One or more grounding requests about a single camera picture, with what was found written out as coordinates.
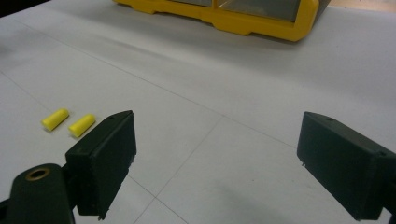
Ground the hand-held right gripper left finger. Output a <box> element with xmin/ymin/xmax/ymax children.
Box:
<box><xmin>64</xmin><ymin>109</ymin><xmax>137</xmax><ymax>221</ymax></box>

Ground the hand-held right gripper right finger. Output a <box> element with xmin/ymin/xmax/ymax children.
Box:
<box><xmin>296</xmin><ymin>111</ymin><xmax>396</xmax><ymax>221</ymax></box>

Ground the yellow foam earplug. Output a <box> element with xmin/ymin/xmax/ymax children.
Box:
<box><xmin>67</xmin><ymin>113</ymin><xmax>96</xmax><ymax>138</ymax></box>
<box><xmin>41</xmin><ymin>107</ymin><xmax>70</xmax><ymax>132</ymax></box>

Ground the yellow compartment organizer box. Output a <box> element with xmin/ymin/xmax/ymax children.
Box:
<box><xmin>112</xmin><ymin>0</ymin><xmax>332</xmax><ymax>43</ymax></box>

